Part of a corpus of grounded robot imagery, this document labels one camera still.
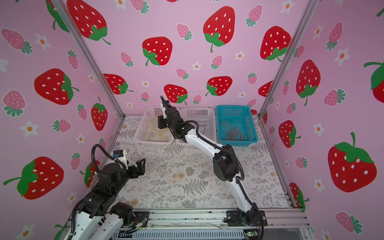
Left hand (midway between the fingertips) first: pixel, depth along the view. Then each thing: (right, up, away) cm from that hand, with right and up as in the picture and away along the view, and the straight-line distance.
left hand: (137, 160), depth 73 cm
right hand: (+7, +23, +12) cm, 27 cm away
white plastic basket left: (-7, +14, +34) cm, 38 cm away
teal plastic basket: (+60, +18, +41) cm, 75 cm away
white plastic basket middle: (+37, +25, +45) cm, 63 cm away
